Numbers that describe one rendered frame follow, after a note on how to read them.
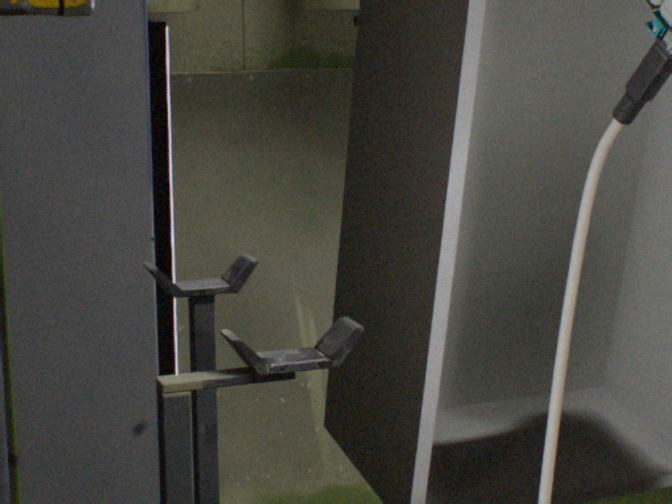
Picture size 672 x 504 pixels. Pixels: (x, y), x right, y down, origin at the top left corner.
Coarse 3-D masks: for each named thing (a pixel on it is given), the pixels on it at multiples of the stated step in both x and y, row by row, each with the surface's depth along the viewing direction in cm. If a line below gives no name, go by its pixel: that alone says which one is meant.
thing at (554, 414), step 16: (608, 128) 175; (608, 144) 176; (592, 160) 179; (592, 176) 179; (592, 192) 180; (576, 240) 180; (576, 256) 180; (576, 272) 180; (576, 288) 181; (560, 336) 181; (560, 352) 180; (560, 368) 180; (560, 384) 180; (560, 400) 180; (560, 416) 180; (544, 448) 180; (544, 464) 179; (544, 480) 178; (544, 496) 177
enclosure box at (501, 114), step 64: (384, 0) 198; (448, 0) 179; (512, 0) 217; (576, 0) 222; (640, 0) 227; (384, 64) 200; (448, 64) 181; (512, 64) 222; (576, 64) 227; (384, 128) 202; (448, 128) 182; (512, 128) 226; (576, 128) 232; (640, 128) 237; (384, 192) 203; (448, 192) 184; (512, 192) 232; (576, 192) 237; (640, 192) 241; (384, 256) 205; (448, 256) 188; (512, 256) 237; (640, 256) 243; (384, 320) 207; (448, 320) 237; (512, 320) 243; (576, 320) 249; (640, 320) 244; (384, 384) 209; (448, 384) 243; (512, 384) 249; (576, 384) 255; (640, 384) 246; (384, 448) 211; (448, 448) 231; (512, 448) 233; (576, 448) 234; (640, 448) 236
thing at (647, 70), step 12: (648, 0) 161; (660, 0) 159; (660, 48) 162; (648, 60) 164; (660, 60) 162; (636, 72) 167; (648, 72) 165; (660, 72) 163; (636, 84) 167; (648, 84) 165; (660, 84) 166; (624, 96) 170; (636, 96) 168; (648, 96) 167; (624, 108) 170; (636, 108) 170; (624, 120) 172
